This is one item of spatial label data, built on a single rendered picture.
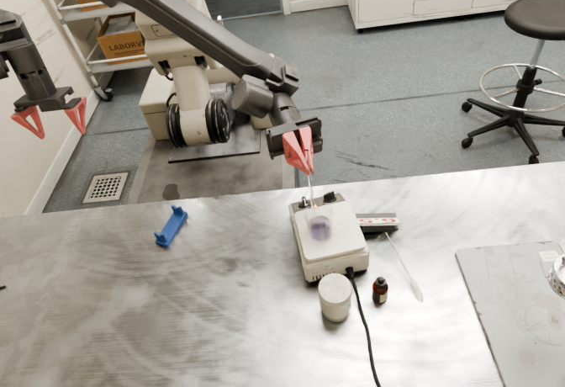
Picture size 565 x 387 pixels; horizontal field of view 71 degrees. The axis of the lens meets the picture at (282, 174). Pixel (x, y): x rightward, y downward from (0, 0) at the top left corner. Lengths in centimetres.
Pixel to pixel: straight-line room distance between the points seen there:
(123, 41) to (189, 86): 145
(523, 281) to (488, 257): 7
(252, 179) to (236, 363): 92
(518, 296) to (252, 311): 49
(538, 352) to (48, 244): 104
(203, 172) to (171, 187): 14
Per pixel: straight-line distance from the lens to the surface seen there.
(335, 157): 215
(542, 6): 212
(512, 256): 92
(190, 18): 80
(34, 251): 114
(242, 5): 368
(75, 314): 98
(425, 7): 325
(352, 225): 81
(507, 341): 83
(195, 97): 149
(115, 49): 295
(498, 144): 233
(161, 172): 175
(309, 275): 81
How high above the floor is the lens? 148
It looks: 45 degrees down
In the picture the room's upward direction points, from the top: 10 degrees counter-clockwise
